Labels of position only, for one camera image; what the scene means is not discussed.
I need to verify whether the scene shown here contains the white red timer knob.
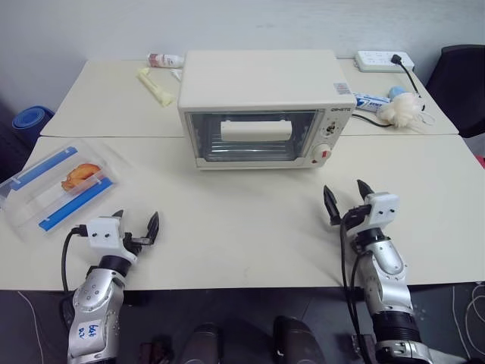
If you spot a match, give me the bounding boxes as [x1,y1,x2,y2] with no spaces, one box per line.
[312,143,335,163]

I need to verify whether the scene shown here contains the pale yellow packaged item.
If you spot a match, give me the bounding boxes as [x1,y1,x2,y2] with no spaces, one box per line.
[136,67,175,108]

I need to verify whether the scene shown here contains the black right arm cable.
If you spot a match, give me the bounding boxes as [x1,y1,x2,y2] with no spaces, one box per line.
[339,218,371,364]

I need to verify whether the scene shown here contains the black power cord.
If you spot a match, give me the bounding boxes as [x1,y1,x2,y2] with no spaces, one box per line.
[350,55,422,129]

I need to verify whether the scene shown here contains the white power strip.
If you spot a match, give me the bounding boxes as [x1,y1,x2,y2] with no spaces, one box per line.
[355,50,416,73]

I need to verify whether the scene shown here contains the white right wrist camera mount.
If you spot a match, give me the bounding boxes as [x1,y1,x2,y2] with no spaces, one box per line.
[364,193,399,228]

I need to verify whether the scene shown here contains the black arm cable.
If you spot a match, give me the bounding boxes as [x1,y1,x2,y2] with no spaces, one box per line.
[339,218,371,364]
[61,225,89,293]

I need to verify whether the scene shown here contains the glass oven door with handle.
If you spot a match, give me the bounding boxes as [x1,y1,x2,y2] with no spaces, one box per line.
[184,109,323,164]

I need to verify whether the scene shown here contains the white mesh bath pouf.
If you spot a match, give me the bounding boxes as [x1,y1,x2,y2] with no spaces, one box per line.
[378,93,437,133]

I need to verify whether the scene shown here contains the cream toaster oven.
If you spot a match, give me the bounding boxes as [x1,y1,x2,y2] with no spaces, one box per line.
[177,49,357,174]

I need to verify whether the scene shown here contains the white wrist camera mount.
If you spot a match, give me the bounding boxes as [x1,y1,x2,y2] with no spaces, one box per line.
[364,193,399,228]
[85,216,138,263]

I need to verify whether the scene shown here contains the white floor cable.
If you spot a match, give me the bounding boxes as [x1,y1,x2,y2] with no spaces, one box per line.
[450,282,485,361]

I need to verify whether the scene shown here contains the blue white toothpaste tube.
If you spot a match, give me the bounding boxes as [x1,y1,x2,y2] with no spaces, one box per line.
[352,92,393,111]

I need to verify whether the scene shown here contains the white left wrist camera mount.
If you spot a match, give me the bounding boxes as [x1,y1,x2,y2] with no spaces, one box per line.
[85,216,138,263]

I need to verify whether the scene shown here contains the black office chair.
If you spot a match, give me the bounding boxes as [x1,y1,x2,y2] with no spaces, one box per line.
[426,44,485,138]

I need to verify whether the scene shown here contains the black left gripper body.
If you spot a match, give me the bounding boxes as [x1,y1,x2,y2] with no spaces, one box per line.
[121,231,143,256]

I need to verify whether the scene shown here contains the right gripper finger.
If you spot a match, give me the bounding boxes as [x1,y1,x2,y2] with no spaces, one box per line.
[323,184,341,227]
[356,179,374,202]

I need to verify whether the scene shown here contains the orange bread piece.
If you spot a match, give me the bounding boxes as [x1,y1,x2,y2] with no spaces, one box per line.
[61,162,103,193]

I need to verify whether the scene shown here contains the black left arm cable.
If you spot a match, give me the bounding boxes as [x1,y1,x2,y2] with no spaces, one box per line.
[61,225,89,293]

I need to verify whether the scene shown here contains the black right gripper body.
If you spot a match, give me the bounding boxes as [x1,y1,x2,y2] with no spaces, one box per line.
[339,204,371,231]

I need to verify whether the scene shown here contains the clear plastic container, blue clips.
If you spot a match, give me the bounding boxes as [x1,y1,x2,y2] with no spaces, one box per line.
[0,139,121,243]

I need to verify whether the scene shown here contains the pink white tube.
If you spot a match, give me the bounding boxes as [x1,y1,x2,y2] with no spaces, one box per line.
[147,52,186,68]

